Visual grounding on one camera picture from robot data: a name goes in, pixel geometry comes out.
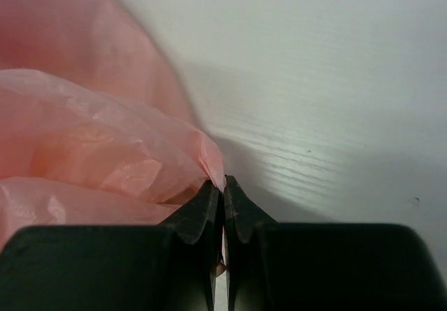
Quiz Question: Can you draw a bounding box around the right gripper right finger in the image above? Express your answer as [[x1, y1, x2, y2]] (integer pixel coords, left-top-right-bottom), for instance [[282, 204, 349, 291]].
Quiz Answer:
[[222, 176, 446, 310]]

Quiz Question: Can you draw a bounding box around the pink plastic bag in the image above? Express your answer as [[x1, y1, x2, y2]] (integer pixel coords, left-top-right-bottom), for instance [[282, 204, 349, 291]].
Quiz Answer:
[[1, 0, 226, 243]]

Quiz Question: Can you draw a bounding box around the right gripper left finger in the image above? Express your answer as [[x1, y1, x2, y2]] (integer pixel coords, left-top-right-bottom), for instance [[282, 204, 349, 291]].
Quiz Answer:
[[1, 182, 220, 310]]

